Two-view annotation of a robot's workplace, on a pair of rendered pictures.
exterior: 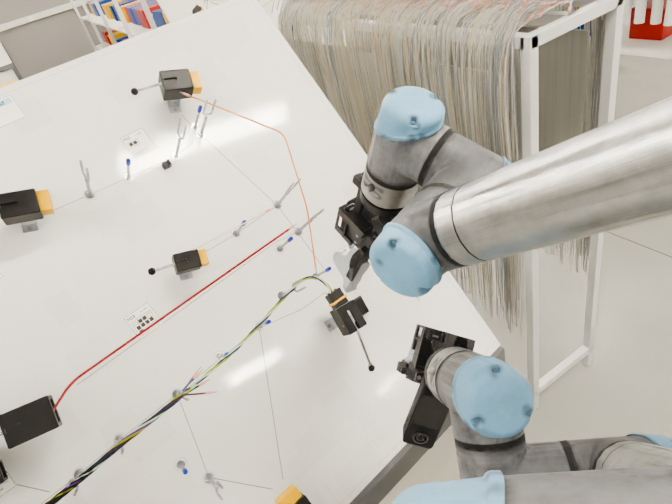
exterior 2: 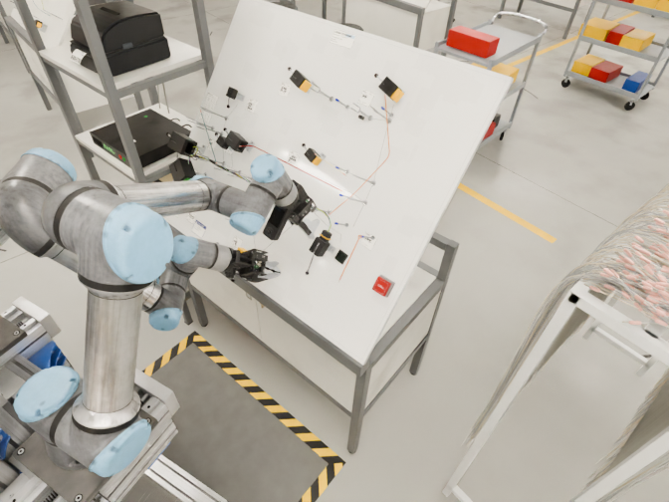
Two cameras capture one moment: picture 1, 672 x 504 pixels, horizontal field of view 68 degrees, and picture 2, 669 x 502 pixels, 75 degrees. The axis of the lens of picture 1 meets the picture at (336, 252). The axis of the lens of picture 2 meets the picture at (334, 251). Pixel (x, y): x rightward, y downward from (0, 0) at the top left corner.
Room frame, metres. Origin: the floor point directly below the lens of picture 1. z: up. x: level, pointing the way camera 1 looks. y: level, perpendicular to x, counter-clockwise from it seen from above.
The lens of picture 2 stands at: (0.42, -1.02, 2.20)
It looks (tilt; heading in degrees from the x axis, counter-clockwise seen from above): 45 degrees down; 70
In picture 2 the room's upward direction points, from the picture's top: 3 degrees clockwise
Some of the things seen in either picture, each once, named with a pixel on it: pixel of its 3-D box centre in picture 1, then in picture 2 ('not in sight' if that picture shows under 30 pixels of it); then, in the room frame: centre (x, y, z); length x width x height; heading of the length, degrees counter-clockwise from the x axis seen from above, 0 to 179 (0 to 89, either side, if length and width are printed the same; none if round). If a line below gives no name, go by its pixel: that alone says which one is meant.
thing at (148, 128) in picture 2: not in sight; (142, 137); (0.16, 1.01, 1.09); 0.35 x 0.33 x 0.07; 122
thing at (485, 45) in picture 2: not in sight; (480, 89); (2.87, 2.14, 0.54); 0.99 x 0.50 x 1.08; 28
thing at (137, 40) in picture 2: not in sight; (116, 37); (0.19, 0.98, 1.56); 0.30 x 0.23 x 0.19; 34
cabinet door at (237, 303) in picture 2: not in sight; (219, 284); (0.37, 0.44, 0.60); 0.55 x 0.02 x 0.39; 122
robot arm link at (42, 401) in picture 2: not in sight; (58, 403); (0.04, -0.46, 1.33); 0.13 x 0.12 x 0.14; 134
